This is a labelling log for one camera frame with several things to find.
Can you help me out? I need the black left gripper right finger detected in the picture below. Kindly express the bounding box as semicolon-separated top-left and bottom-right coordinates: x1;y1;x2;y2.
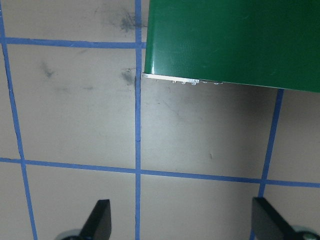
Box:
251;197;310;240

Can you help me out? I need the green conveyor belt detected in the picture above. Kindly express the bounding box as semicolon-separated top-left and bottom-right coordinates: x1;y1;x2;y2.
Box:
143;0;320;93

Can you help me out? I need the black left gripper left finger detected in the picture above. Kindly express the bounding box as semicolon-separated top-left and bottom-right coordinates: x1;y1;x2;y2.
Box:
78;199;112;240

